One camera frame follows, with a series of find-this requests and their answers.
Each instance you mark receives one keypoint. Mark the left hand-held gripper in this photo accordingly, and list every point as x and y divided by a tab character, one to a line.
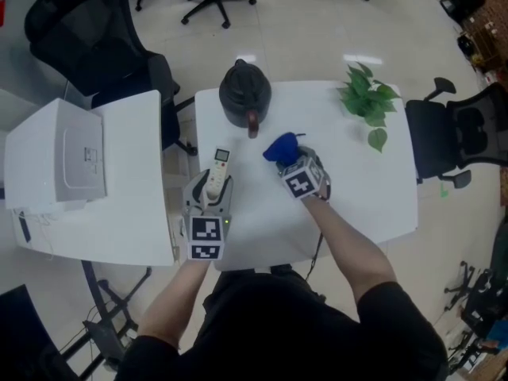
206	236

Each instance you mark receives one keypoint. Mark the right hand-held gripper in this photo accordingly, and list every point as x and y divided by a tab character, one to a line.
303	179

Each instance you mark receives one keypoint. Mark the white remote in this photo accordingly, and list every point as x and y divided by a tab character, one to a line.
218	169

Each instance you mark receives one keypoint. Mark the blue cloth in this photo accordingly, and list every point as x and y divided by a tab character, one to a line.
283	149

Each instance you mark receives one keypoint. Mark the person's right forearm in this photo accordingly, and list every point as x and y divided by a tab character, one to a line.
349	252

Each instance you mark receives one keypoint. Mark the person's left forearm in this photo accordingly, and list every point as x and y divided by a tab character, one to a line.
174	300

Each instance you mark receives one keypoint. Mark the black kettle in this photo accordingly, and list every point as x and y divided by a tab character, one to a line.
244	93

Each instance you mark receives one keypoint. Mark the green leafy plant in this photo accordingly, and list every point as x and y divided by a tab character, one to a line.
365	93

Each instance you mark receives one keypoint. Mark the black office chair with armrests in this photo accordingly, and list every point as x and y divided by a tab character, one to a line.
436	133

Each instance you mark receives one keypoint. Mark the person's black shirt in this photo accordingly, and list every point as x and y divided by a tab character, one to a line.
278	332

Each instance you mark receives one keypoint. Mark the white printer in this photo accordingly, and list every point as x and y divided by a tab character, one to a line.
51	153

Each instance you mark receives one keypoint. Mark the black phone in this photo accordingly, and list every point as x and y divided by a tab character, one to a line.
24	226

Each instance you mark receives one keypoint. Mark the black tripod stand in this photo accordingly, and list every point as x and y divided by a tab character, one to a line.
462	288

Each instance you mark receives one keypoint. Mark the tall black mesh office chair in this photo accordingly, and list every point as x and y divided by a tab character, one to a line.
91	38

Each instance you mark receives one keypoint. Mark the grey cabinet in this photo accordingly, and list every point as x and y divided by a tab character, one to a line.
16	54

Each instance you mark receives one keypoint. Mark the red sticker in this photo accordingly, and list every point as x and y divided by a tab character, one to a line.
2	12

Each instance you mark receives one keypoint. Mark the black table leg frame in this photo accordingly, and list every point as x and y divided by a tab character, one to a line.
93	288

